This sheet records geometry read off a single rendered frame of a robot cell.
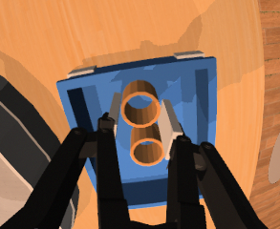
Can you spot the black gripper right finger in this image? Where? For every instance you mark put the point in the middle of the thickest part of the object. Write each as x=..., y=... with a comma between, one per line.
x=226, y=202

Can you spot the bronze bushing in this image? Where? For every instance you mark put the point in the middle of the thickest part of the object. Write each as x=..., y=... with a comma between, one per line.
x=146, y=155
x=140, y=118

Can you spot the blue shallow tray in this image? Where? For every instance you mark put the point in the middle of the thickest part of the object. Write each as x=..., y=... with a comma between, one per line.
x=193, y=95

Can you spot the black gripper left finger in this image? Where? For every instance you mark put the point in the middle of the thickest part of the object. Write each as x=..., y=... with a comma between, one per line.
x=48, y=202

